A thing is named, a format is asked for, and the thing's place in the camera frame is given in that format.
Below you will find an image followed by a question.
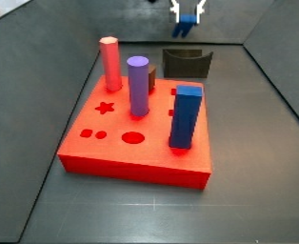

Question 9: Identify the blue slotted square-circle block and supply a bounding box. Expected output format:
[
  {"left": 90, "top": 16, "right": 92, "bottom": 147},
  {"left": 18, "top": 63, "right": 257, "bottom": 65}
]
[{"left": 172, "top": 14, "right": 197, "bottom": 38}]

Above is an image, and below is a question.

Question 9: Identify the dark brown short peg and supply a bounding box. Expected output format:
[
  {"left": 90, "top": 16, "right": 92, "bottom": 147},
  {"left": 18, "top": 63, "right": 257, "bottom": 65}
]
[{"left": 149, "top": 65, "right": 156, "bottom": 91}]

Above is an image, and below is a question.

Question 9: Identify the pink hexagonal peg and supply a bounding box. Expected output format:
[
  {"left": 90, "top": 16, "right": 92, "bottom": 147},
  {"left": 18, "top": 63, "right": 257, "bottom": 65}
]
[{"left": 98, "top": 36, "right": 122, "bottom": 92}]

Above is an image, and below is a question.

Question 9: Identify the black curved regrasp stand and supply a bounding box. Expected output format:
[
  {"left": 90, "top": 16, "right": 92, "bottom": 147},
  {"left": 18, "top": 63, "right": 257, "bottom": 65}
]
[{"left": 162, "top": 49, "right": 213, "bottom": 78}]

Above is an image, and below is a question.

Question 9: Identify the purple cylinder peg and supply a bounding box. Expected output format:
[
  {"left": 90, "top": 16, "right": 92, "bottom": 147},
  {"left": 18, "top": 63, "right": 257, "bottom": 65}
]
[{"left": 126, "top": 56, "right": 149, "bottom": 116}]

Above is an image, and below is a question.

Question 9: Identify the red peg board fixture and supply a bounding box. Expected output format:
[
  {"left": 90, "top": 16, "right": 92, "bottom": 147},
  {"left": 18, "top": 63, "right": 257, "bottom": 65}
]
[{"left": 58, "top": 78, "right": 212, "bottom": 189}]

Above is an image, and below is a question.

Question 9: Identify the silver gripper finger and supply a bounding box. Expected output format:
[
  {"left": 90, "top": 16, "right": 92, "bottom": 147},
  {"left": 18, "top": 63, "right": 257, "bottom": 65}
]
[
  {"left": 170, "top": 0, "right": 180, "bottom": 23},
  {"left": 196, "top": 0, "right": 206, "bottom": 24}
]

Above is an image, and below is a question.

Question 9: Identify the blue square peg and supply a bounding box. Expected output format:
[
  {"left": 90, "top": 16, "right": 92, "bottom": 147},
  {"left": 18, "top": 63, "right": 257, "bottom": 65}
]
[{"left": 169, "top": 85, "right": 204, "bottom": 149}]

